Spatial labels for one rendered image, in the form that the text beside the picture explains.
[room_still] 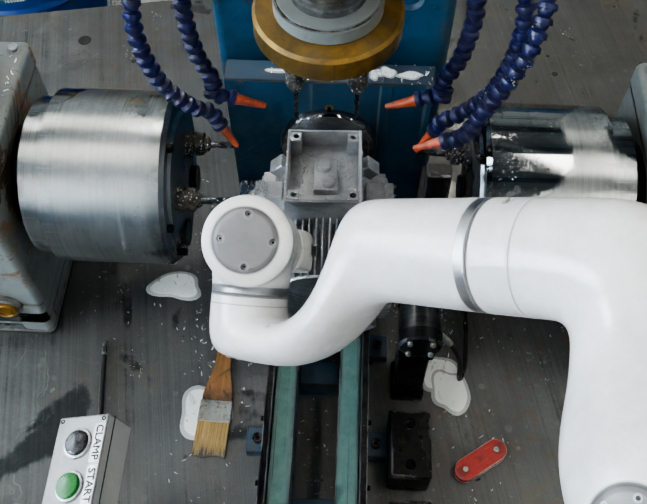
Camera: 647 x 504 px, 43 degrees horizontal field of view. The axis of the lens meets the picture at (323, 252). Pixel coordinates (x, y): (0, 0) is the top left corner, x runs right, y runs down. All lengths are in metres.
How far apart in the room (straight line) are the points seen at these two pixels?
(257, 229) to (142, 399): 0.63
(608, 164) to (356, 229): 0.52
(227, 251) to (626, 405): 0.38
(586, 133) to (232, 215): 0.56
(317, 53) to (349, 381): 0.47
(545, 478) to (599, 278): 0.75
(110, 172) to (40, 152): 0.10
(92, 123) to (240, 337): 0.47
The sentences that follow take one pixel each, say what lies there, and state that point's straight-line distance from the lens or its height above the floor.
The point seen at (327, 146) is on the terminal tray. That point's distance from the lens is 1.13.
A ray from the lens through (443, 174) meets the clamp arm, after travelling 0.94.
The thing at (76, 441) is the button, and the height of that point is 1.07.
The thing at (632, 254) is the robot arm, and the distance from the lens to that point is 0.55.
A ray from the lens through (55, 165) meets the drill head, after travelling 1.12.
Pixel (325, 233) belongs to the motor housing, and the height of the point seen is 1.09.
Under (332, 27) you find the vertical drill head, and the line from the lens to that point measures 0.93.
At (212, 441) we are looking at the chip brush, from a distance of 1.26.
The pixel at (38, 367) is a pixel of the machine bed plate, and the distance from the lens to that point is 1.37.
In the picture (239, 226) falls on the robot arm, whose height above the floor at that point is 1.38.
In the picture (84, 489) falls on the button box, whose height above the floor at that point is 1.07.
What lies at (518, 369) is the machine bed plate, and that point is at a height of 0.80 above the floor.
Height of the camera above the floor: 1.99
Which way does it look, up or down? 58 degrees down
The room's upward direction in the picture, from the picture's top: straight up
